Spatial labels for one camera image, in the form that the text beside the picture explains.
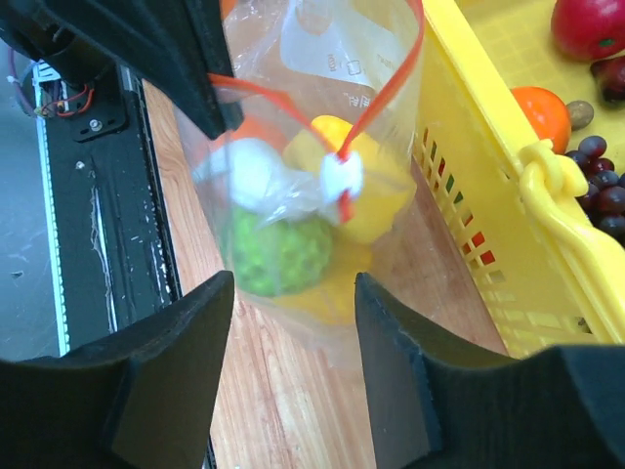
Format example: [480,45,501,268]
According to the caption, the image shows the green sugar apple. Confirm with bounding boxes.
[227,207,333,298]

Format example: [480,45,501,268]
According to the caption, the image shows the dark red fig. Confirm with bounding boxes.
[590,56,624,107]

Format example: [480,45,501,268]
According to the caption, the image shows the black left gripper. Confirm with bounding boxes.
[1,0,243,140]

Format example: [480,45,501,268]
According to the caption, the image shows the orange in basket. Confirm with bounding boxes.
[511,86,572,154]

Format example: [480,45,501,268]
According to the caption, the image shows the small brown nut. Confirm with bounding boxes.
[566,100,595,132]

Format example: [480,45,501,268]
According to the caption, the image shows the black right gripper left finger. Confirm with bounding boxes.
[1,271,234,468]

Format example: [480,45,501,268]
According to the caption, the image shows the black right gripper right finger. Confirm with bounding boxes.
[354,274,624,468]

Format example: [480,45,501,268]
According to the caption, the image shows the dark grape bunch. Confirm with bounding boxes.
[565,135,624,246]

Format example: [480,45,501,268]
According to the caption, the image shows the clear zip top bag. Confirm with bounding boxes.
[177,1,425,367]

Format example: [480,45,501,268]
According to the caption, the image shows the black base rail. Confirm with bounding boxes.
[41,69,182,351]

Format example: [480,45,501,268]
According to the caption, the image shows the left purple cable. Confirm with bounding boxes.
[7,46,67,118]

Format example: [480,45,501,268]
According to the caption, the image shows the yellow plastic basket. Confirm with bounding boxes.
[415,1,624,357]

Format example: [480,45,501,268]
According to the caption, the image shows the red apple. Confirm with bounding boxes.
[551,0,624,62]

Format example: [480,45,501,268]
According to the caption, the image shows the white cable duct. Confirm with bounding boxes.
[32,63,70,356]

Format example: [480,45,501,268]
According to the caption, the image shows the yellow bell pepper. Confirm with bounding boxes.
[282,130,416,244]

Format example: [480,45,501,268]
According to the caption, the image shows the orange fruit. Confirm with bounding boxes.
[230,115,289,152]

